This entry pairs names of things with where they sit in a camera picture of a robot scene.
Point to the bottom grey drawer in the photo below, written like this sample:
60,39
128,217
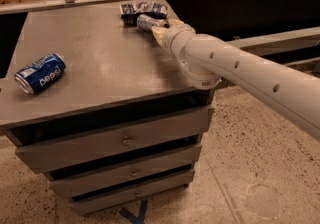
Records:
134,192

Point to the blue chip bag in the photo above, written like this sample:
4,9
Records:
131,11

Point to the silver redbull can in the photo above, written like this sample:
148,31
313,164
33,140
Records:
146,23

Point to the grey drawer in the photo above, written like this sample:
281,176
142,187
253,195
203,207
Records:
61,153
153,161
134,192

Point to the blue pepsi can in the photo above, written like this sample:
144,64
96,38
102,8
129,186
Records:
40,74

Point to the top grey drawer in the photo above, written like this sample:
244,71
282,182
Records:
61,153

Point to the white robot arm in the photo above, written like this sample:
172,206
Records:
205,59

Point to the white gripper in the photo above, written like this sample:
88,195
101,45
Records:
171,37

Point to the middle grey drawer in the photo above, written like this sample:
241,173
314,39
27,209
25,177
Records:
153,161

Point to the grey drawer cabinet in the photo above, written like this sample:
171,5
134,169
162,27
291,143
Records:
115,75

